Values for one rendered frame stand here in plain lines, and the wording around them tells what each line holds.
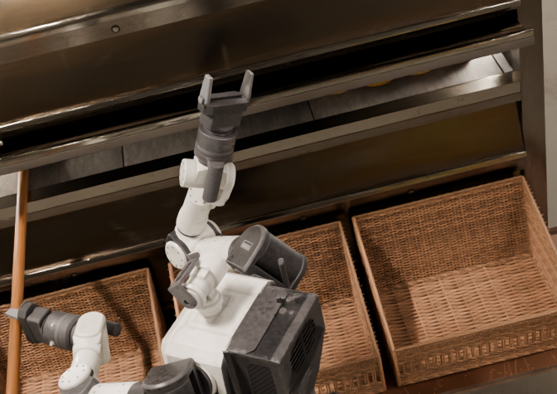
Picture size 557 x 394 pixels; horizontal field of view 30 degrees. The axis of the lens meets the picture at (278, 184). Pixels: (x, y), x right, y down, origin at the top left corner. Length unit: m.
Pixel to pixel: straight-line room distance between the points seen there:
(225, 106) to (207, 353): 0.54
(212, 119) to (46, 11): 0.66
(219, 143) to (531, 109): 1.20
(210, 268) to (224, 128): 0.33
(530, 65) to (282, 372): 1.38
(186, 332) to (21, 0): 1.02
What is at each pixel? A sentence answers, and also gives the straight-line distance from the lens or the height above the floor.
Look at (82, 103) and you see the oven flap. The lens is 2.84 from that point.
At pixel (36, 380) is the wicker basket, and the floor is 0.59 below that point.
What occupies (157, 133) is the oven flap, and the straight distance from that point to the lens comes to 2.75.
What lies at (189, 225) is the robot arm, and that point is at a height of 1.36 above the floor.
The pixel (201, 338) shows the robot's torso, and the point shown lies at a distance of 2.14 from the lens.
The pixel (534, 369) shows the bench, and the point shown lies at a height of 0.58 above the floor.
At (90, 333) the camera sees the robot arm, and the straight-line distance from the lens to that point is 2.44.
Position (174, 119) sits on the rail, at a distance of 2.73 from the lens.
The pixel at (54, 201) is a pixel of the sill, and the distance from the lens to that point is 3.05.
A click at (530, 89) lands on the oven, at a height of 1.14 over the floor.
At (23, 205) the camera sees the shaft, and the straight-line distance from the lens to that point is 3.01.
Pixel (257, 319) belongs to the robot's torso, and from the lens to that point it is 2.14.
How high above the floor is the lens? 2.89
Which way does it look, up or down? 37 degrees down
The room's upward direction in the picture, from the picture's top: 13 degrees counter-clockwise
